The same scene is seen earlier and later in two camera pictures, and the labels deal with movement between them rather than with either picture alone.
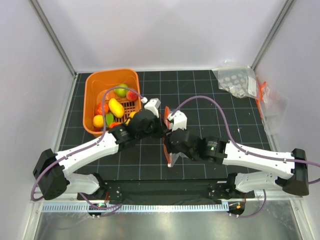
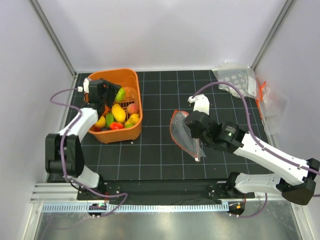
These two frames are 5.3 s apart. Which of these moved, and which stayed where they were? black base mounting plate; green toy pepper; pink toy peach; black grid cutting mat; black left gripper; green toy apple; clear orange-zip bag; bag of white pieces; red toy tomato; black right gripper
Moved: black right gripper; clear orange-zip bag; green toy apple; black left gripper; pink toy peach
Stayed: bag of white pieces; black base mounting plate; green toy pepper; red toy tomato; black grid cutting mat
